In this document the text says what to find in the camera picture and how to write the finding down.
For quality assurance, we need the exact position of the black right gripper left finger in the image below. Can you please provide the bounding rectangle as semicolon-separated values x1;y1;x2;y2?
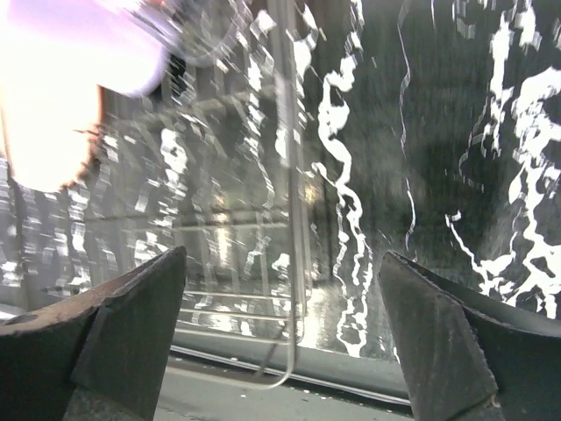
1;246;186;420

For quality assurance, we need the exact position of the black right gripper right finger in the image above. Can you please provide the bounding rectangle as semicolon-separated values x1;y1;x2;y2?
379;252;560;421

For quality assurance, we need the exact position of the cream and pink plate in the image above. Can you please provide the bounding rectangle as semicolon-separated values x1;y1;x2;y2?
1;81;103;193

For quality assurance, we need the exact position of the lilac plastic cup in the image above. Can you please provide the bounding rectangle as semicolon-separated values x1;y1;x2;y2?
1;1;178;97

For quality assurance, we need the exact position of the clear glass cup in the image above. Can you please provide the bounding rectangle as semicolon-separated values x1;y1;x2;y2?
156;1;251;68

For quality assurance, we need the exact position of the black wire dish rack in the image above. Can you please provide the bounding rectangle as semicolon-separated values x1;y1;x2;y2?
1;1;316;389

